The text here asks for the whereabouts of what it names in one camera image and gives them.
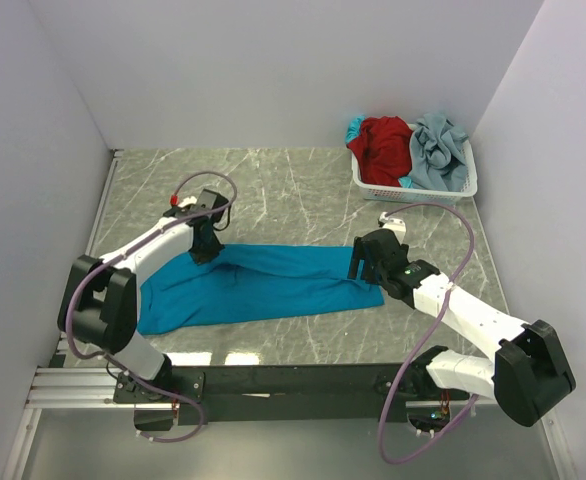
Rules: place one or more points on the red t shirt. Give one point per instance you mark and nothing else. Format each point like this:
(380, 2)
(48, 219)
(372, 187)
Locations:
(382, 151)

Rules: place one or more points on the light blue garment in basket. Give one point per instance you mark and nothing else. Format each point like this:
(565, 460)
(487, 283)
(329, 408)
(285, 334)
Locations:
(354, 128)

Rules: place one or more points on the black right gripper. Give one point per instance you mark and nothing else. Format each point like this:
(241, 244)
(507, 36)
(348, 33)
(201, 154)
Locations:
(369, 261)

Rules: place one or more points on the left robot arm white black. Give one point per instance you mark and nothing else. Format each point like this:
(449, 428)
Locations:
(101, 305)

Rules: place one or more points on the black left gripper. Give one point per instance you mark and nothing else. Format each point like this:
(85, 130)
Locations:
(205, 248)

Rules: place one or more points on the grey t shirt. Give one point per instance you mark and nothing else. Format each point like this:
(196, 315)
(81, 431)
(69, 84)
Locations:
(436, 149)

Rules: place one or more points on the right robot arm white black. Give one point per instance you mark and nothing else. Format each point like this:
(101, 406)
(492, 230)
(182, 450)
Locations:
(522, 366)

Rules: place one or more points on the blue t shirt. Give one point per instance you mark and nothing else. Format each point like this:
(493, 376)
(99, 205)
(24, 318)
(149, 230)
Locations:
(247, 283)

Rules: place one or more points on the aluminium rail frame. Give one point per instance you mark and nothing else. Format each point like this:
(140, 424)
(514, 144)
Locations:
(73, 429)

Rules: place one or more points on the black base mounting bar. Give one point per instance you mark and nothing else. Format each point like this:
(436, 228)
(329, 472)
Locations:
(278, 393)

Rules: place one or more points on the white laundry basket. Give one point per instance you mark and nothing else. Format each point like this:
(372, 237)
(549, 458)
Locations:
(412, 195)

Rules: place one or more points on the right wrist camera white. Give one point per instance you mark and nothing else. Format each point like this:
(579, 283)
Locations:
(396, 225)

